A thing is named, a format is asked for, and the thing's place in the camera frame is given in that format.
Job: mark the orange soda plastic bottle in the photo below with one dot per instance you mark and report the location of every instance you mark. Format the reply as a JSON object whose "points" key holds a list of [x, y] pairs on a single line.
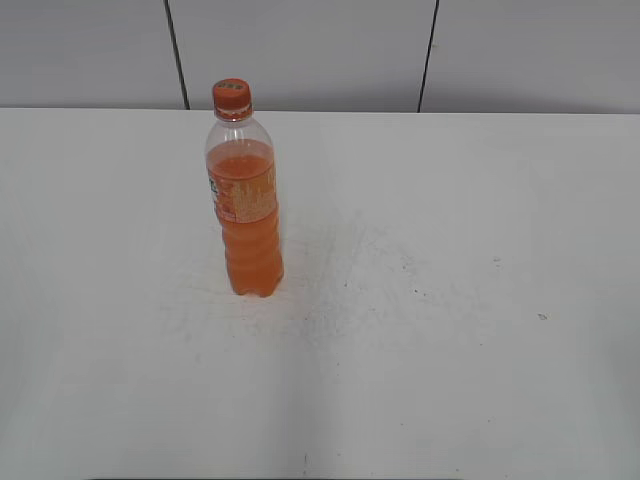
{"points": [[240, 163]]}

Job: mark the orange bottle cap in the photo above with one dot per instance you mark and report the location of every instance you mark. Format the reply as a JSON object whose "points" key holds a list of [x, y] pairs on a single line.
{"points": [[231, 95]]}

